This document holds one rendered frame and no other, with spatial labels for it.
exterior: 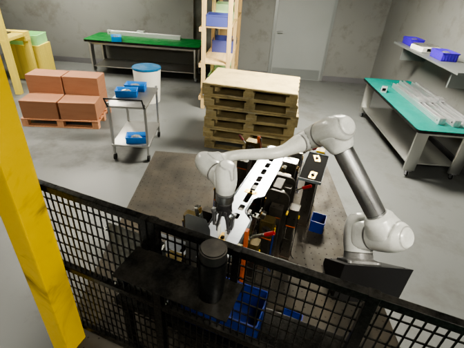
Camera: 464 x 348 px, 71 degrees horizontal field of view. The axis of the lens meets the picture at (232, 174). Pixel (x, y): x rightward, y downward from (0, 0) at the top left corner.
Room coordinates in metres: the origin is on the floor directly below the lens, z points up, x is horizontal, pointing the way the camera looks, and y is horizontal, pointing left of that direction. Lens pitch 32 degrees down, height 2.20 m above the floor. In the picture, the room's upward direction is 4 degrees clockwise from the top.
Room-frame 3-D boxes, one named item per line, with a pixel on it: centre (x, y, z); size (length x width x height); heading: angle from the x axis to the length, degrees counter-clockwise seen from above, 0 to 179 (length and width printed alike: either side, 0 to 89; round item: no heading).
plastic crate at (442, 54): (4.93, -2.86, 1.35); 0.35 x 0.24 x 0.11; 0
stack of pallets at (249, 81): (4.51, -0.23, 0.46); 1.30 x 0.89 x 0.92; 82
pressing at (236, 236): (1.73, -0.13, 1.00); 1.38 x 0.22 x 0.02; 161
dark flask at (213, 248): (0.59, 0.03, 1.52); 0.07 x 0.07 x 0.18
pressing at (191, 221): (1.02, 0.12, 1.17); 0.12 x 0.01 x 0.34; 71
